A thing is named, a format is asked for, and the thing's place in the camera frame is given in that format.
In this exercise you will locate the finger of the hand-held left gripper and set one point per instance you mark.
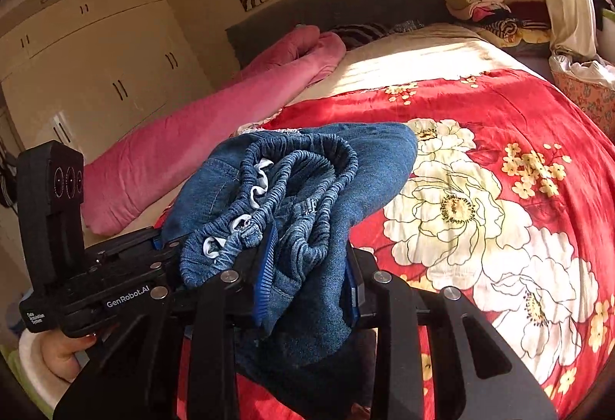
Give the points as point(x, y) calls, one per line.
point(157, 241)

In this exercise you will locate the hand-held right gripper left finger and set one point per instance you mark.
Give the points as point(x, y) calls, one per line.
point(266, 278)

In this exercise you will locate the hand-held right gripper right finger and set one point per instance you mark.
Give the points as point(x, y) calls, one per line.
point(394, 304)

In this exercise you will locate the blue denim pants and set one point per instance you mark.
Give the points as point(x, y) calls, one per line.
point(298, 189)

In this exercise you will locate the person's left forearm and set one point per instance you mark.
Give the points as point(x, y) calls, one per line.
point(29, 367)

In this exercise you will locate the person's left hand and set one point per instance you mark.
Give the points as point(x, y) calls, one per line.
point(62, 355)

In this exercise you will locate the pink blanket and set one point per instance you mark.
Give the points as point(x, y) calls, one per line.
point(192, 136)

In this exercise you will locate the cream wardrobe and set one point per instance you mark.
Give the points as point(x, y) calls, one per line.
point(96, 64)

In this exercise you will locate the red floral blanket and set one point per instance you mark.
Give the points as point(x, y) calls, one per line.
point(504, 151)

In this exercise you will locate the cream bed sheet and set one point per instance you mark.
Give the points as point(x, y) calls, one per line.
point(413, 64)

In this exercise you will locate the striped pillow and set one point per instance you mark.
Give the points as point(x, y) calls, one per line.
point(365, 33)

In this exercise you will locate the floral fabric basket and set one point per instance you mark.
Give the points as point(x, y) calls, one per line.
point(591, 105)

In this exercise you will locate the grey headboard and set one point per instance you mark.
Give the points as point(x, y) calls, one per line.
point(336, 2)

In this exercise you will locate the white cloth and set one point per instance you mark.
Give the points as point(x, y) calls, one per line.
point(586, 69)

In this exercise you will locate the pile of folded clothes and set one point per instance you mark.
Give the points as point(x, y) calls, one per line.
point(495, 7)

